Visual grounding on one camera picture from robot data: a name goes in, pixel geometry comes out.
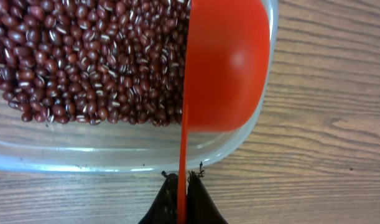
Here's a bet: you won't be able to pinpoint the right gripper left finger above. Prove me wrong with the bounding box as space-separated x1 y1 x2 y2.
139 171 178 224

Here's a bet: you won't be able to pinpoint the clear plastic container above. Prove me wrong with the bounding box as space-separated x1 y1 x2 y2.
0 0 279 172

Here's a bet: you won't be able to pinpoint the orange measuring scoop blue handle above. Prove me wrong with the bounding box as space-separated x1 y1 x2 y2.
177 0 270 223

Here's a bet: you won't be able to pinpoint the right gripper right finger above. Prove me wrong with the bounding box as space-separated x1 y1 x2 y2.
187 162 228 224

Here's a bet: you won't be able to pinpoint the red beans in container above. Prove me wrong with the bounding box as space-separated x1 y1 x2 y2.
0 0 192 126

